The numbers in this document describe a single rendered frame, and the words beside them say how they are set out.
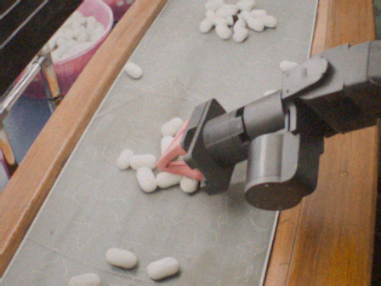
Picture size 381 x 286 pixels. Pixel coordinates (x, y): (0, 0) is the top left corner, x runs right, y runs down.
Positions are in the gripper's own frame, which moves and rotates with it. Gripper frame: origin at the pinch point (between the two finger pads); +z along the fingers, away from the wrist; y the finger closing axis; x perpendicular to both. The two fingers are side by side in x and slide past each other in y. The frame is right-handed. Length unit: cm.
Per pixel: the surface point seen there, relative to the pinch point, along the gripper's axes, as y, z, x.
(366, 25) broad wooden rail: -41.3, -19.7, 15.2
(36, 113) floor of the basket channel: -14.6, 30.4, -10.9
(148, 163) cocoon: -0.8, 2.6, -0.8
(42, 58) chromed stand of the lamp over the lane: -8.6, 12.4, -19.2
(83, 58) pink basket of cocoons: -22.9, 19.8, -12.1
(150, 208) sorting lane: 5.5, 1.9, 1.7
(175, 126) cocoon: -8.4, 1.4, 0.1
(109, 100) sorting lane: -13.8, 13.0, -6.1
